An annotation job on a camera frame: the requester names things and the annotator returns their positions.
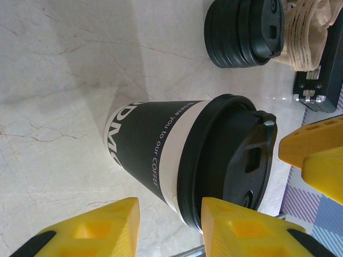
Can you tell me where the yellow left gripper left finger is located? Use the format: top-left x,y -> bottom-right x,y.
10,197 -> 140,257

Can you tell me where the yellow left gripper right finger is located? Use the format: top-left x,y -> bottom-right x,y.
200,197 -> 335,257

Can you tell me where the black white lidded coffee cup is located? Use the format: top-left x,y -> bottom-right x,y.
103,93 -> 278,235

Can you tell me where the black hard case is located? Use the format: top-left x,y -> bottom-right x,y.
292,16 -> 343,115

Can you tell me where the stack of brown cup carriers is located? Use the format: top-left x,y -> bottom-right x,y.
273,0 -> 338,73

